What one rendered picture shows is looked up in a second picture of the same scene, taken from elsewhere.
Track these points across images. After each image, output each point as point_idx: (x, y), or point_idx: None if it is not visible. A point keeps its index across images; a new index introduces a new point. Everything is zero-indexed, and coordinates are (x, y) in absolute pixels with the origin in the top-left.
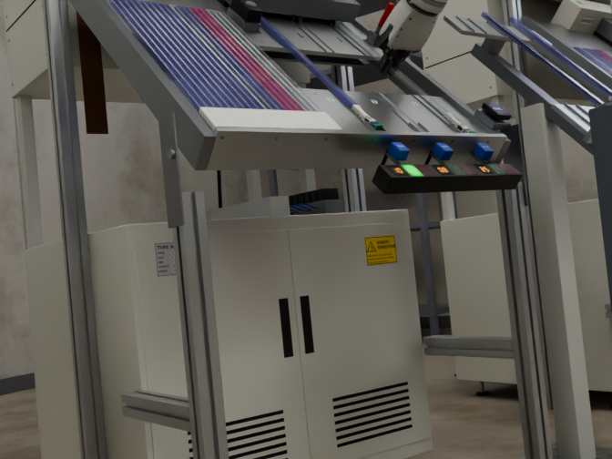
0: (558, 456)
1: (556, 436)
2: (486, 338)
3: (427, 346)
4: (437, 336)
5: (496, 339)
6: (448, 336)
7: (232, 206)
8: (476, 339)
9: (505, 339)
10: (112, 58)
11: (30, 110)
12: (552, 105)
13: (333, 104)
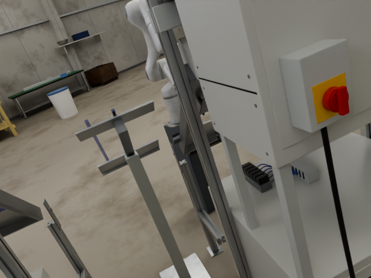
0: (190, 276)
1: (187, 270)
2: (207, 216)
3: (223, 239)
4: (217, 235)
5: (206, 213)
6: (215, 231)
7: (299, 160)
8: (210, 218)
9: (205, 210)
10: None
11: None
12: (157, 138)
13: None
